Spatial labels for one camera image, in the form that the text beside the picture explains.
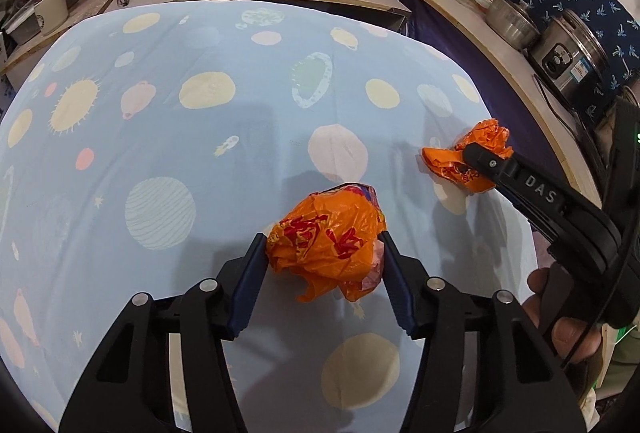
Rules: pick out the curved wooden counter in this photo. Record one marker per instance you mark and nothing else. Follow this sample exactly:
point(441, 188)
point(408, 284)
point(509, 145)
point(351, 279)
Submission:
point(450, 8)

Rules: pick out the blue planet print tablecloth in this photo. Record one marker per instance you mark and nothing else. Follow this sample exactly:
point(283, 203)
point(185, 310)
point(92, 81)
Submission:
point(150, 138)

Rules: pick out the steel rice cooker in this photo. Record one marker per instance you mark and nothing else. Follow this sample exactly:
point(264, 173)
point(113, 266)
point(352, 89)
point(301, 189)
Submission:
point(570, 58)

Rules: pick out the white mug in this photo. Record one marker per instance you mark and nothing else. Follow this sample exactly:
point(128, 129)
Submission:
point(52, 13)

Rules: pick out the orange printed plastic bag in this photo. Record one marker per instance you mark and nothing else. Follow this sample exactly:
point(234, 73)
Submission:
point(325, 238)
point(450, 168)

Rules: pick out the steel pot with lid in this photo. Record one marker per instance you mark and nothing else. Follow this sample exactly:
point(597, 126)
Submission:
point(512, 23)

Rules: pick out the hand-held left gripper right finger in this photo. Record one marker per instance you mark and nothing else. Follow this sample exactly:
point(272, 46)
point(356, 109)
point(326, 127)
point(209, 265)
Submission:
point(400, 298)

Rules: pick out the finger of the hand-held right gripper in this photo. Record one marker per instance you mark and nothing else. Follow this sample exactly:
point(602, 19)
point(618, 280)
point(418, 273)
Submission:
point(492, 168)

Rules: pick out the person's right hand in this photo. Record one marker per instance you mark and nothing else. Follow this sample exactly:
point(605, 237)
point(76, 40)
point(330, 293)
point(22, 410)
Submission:
point(575, 343)

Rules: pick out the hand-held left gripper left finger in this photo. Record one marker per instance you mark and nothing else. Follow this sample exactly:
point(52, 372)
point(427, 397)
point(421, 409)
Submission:
point(250, 293)

